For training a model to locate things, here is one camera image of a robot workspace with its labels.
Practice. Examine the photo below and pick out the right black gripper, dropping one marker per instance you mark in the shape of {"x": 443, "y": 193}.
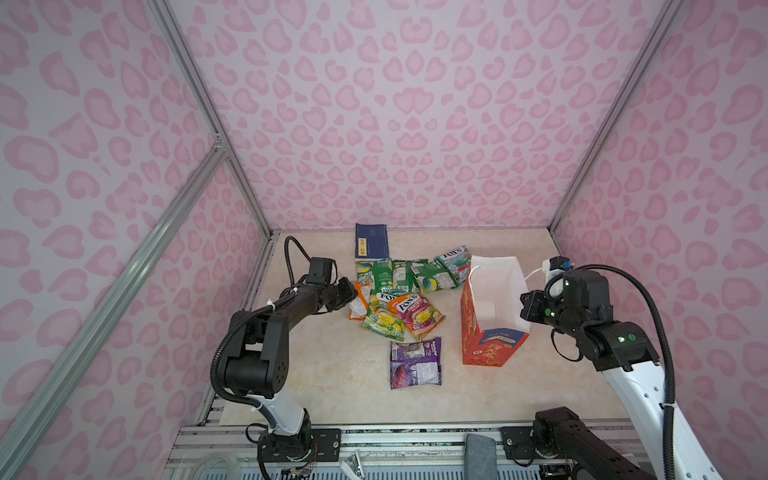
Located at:
{"x": 529, "y": 311}

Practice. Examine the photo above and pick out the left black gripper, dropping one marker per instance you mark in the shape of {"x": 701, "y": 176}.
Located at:
{"x": 348, "y": 293}

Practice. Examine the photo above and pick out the orange snack packet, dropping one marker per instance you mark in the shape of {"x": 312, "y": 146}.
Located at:
{"x": 359, "y": 307}

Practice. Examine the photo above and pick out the yellow green candy packet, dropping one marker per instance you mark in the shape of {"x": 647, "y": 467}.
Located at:
{"x": 385, "y": 323}

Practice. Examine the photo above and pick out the green Fox's spring packet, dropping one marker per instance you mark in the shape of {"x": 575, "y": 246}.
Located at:
{"x": 380, "y": 299}

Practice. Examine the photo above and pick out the green snack packet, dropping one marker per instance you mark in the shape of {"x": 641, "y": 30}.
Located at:
{"x": 431, "y": 276}
{"x": 387, "y": 275}

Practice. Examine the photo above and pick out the red white paper bag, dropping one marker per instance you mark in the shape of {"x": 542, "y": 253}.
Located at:
{"x": 492, "y": 328}

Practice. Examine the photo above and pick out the purple snack packet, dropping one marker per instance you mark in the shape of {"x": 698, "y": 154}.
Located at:
{"x": 415, "y": 364}

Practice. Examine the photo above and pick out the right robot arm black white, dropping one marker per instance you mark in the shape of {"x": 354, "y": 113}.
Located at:
{"x": 640, "y": 371}

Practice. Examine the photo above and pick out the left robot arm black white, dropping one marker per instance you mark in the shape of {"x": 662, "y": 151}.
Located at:
{"x": 251, "y": 364}

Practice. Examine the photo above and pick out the pink Fox's candy packet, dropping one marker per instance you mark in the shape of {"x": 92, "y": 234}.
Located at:
{"x": 419, "y": 315}

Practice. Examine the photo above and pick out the mint Fox's candy packet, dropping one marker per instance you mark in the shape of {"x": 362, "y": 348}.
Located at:
{"x": 457, "y": 262}

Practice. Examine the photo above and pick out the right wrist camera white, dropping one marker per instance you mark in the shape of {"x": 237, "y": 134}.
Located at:
{"x": 553, "y": 270}

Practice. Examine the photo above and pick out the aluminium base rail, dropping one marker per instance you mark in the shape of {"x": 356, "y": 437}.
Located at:
{"x": 385, "y": 451}

